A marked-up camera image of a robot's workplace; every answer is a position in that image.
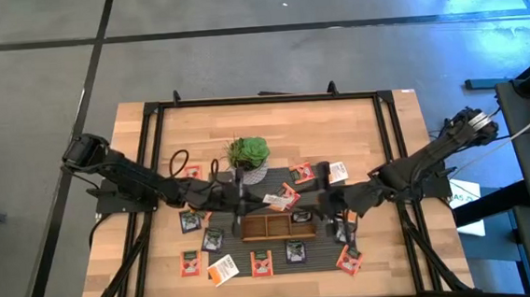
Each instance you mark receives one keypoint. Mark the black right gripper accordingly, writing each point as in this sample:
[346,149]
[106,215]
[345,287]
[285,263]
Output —
[348,199]

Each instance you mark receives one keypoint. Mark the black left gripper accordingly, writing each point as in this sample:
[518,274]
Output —
[224,196]

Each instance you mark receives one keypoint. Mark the white orange tea packet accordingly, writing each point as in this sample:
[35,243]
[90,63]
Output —
[352,217]
[273,200]
[339,172]
[223,270]

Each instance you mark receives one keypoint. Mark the dark purple tea packet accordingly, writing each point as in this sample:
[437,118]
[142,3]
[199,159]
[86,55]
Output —
[349,236]
[212,240]
[301,216]
[189,221]
[295,252]

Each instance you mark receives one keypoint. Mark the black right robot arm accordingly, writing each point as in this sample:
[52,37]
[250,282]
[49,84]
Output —
[434,155]

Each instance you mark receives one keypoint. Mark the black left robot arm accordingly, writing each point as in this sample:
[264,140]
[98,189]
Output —
[121,172]

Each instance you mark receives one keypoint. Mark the wooden three-compartment tea box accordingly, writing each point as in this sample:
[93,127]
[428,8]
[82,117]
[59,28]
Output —
[270,227]

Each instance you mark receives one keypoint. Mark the succulent in patterned white pot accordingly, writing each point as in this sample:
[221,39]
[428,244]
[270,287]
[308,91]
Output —
[248,153]

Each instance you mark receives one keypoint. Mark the grey woven placemat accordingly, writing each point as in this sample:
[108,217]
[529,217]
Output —
[279,255]

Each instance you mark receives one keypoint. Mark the white printed box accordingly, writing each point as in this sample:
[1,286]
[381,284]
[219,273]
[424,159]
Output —
[464,190]

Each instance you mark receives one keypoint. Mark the small white sticker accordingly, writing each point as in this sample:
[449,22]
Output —
[408,91]

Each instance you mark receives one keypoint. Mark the black desk support beam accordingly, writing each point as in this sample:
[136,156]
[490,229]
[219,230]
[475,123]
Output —
[489,205]

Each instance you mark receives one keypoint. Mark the teal floor bar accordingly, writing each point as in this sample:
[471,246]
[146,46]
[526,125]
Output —
[485,83]

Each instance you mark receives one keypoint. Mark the black metal table frame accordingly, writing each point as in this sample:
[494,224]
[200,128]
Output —
[266,99]

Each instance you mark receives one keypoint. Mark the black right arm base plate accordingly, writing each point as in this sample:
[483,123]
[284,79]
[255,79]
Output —
[438,189]

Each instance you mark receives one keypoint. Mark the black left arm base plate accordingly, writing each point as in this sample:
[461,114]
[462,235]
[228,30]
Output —
[105,204]

